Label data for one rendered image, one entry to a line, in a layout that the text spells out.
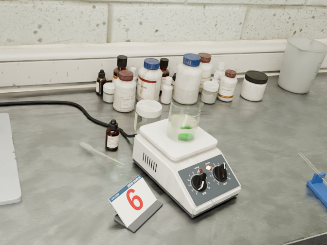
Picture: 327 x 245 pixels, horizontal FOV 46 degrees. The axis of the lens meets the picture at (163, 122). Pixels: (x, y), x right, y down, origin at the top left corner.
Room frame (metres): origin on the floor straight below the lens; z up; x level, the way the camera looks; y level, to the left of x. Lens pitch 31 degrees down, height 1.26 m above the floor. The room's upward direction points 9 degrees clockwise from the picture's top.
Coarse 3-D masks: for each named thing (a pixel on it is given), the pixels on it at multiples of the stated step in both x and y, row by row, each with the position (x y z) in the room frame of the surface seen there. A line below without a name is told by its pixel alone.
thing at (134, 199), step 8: (136, 184) 0.55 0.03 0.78; (144, 184) 0.56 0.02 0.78; (128, 192) 0.53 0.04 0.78; (136, 192) 0.54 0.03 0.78; (144, 192) 0.55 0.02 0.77; (120, 200) 0.51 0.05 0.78; (128, 200) 0.52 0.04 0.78; (136, 200) 0.53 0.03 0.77; (144, 200) 0.53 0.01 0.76; (120, 208) 0.49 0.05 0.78; (128, 208) 0.50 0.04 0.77; (136, 208) 0.51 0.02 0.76; (128, 216) 0.49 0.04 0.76
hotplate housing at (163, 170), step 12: (144, 144) 0.64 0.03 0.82; (132, 156) 0.66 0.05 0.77; (144, 156) 0.63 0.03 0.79; (156, 156) 0.61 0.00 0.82; (192, 156) 0.62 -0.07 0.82; (204, 156) 0.63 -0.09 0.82; (144, 168) 0.63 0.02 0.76; (156, 168) 0.60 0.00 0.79; (168, 168) 0.58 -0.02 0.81; (180, 168) 0.58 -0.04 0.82; (156, 180) 0.60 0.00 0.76; (168, 180) 0.57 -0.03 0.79; (180, 180) 0.56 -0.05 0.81; (168, 192) 0.57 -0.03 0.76; (180, 192) 0.55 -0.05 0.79; (228, 192) 0.58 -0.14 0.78; (180, 204) 0.55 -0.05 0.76; (192, 204) 0.53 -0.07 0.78; (204, 204) 0.54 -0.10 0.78; (216, 204) 0.56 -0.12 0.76; (192, 216) 0.52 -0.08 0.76
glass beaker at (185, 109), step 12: (180, 96) 0.68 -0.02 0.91; (192, 96) 0.68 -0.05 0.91; (180, 108) 0.63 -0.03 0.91; (192, 108) 0.63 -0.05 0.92; (168, 120) 0.65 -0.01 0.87; (180, 120) 0.63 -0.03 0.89; (192, 120) 0.63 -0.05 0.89; (168, 132) 0.64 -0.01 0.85; (180, 132) 0.63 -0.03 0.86; (192, 132) 0.63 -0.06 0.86
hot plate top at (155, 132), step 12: (144, 132) 0.65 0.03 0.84; (156, 132) 0.65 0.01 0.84; (204, 132) 0.68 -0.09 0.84; (156, 144) 0.62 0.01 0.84; (168, 144) 0.62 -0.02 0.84; (180, 144) 0.62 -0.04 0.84; (192, 144) 0.63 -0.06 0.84; (204, 144) 0.64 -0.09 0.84; (216, 144) 0.65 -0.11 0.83; (168, 156) 0.59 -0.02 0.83; (180, 156) 0.59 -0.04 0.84
